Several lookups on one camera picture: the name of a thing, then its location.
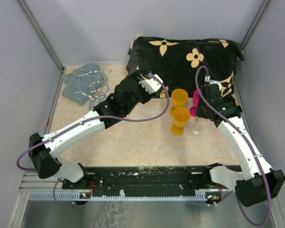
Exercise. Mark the grey blue folded jeans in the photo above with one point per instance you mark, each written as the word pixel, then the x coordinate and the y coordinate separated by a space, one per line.
pixel 71 83

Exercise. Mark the magenta plastic wine glass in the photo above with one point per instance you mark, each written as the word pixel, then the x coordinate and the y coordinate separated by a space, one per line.
pixel 195 101

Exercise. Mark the clear wine glass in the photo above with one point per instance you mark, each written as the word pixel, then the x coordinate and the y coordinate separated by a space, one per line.
pixel 198 125

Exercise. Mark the yellow plastic wine glass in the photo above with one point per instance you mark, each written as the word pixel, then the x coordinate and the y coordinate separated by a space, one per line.
pixel 179 98
pixel 180 117

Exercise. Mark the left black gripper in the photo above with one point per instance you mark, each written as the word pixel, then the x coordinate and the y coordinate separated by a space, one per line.
pixel 136 76

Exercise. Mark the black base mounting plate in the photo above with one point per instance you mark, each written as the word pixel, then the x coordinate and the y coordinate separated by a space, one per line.
pixel 143 181

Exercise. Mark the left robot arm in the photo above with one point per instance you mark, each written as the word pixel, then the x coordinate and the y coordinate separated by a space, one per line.
pixel 46 149

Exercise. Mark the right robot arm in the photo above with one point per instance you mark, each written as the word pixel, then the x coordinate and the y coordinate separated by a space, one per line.
pixel 257 181

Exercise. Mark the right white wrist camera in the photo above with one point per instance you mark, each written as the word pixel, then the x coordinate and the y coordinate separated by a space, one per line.
pixel 209 81

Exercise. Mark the black floral plush pillow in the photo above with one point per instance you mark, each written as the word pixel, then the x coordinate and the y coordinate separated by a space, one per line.
pixel 176 61

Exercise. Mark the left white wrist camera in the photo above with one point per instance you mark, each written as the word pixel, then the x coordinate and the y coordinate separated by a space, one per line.
pixel 152 84

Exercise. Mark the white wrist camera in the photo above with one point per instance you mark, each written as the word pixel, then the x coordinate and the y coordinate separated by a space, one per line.
pixel 209 81
pixel 152 84

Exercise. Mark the aluminium front rail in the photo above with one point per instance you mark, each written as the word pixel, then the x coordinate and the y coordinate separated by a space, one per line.
pixel 51 188

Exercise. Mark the chrome wire wine glass rack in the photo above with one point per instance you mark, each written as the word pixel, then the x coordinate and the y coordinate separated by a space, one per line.
pixel 93 85

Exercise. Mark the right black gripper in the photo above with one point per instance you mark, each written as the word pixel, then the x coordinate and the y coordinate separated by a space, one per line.
pixel 199 113

